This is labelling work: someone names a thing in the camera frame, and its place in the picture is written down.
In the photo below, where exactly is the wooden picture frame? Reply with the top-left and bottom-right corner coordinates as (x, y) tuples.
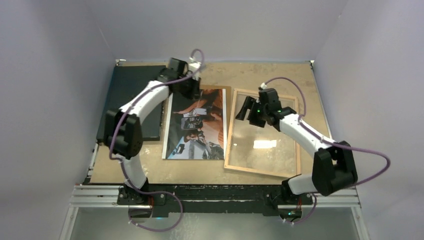
(223, 88), (302, 179)

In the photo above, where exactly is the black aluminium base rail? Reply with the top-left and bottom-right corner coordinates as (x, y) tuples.
(70, 184), (360, 218)

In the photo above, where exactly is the black flat box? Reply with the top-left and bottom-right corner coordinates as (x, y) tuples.
(96, 64), (168, 143)

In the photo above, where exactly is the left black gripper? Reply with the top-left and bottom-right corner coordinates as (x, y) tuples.
(178, 74), (203, 102)

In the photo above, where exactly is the printed photo with white border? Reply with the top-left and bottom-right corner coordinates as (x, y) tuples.
(161, 88), (228, 160)

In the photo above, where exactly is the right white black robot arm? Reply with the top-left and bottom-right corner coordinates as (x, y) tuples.
(235, 88), (358, 204)

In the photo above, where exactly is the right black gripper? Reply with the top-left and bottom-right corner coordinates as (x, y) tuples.
(236, 96), (269, 128)

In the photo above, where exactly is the brown frame backing board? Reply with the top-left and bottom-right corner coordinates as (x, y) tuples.
(200, 83), (233, 128)

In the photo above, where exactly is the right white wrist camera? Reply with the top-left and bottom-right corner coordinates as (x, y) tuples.
(259, 82), (268, 90)

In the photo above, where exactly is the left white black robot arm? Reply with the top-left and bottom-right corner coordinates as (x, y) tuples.
(103, 56), (204, 205)

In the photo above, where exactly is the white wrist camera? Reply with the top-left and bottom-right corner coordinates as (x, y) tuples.
(187, 57), (202, 81)
(259, 82), (268, 90)

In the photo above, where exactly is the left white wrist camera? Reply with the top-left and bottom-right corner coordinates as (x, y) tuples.
(187, 57), (202, 81)

